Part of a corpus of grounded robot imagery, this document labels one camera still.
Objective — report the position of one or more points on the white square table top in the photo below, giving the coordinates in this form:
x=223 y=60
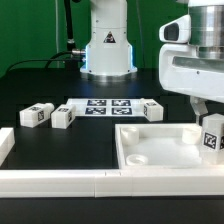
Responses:
x=143 y=146

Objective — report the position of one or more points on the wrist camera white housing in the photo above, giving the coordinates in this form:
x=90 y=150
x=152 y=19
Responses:
x=176 y=31

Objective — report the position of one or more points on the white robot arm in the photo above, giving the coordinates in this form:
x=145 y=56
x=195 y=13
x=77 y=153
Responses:
x=109 y=54

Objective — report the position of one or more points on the black cable conduit post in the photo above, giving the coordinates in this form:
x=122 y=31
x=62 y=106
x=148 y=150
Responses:
x=69 y=26

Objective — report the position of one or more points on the white left fence block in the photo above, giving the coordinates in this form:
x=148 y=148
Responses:
x=7 y=141

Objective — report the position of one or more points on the white front fence bar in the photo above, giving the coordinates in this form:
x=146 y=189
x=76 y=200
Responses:
x=111 y=183

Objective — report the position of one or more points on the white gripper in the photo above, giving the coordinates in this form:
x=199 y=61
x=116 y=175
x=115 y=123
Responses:
x=181 y=71

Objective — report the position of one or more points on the white marker tag sheet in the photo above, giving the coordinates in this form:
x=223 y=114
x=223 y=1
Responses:
x=110 y=107

